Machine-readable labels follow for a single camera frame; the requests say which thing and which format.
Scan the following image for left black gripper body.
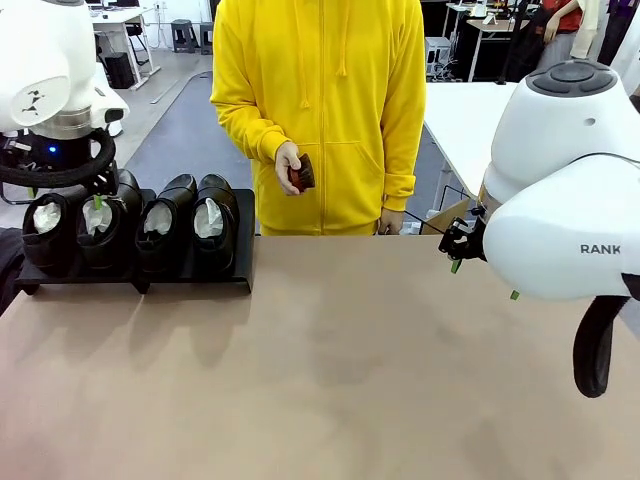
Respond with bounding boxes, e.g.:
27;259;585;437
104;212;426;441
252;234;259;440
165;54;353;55
19;135;96;172

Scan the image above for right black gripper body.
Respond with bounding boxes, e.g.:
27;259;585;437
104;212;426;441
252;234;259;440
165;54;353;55
467;217;489;261

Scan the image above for black leather strap shoe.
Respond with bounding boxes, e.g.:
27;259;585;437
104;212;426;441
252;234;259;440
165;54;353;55
21;192;84;279
189;173;240;276
74;168;146;274
134;173;199;274

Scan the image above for brown shoe brush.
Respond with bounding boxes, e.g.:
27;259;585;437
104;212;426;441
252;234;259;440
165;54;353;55
287;153;319;194

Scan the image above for person left forearm yellow sleeve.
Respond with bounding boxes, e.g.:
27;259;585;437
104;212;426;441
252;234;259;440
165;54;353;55
382;99;429;214

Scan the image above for person right forearm yellow sleeve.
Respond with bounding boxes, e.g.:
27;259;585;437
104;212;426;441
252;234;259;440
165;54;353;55
209;94;296;164

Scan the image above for person left hand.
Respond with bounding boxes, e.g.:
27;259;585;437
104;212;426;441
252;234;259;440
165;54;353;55
378;209;404;236

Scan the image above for person right hand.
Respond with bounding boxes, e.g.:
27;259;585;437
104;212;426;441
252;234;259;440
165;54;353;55
273;142;301;197

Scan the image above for brown cardboard box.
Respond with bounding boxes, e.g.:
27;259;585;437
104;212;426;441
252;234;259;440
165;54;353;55
424;197;476;235

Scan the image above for white paper shoe stuffing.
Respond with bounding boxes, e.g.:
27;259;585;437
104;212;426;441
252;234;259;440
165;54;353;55
192;198;224;239
32;201;64;234
143;207;176;235
82;197;114;236

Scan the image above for black computer tower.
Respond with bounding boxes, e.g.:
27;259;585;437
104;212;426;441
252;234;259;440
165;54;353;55
103;51;136;90

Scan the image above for white table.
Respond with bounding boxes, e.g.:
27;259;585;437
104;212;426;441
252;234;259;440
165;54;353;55
422;82;521;201

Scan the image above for white office desk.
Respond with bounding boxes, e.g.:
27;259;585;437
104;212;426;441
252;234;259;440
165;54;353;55
84;5;157;86

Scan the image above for white computer case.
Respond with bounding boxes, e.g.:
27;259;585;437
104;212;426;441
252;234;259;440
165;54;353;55
425;36;452;79

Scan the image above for person torso yellow hoodie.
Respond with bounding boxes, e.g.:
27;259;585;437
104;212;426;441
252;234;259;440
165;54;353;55
209;0;429;236

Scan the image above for wooden top desk black legs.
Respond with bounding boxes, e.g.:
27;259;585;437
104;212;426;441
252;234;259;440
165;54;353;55
467;14;531;84

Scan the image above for beige hanging garment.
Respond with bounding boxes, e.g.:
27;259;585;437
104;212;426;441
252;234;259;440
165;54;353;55
571;0;609;64

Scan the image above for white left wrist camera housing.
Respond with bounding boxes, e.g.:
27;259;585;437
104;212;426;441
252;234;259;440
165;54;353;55
94;87;130;137

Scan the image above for black sleeved right arm cable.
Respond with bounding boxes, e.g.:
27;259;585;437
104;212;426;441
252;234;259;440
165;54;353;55
572;294;634;400

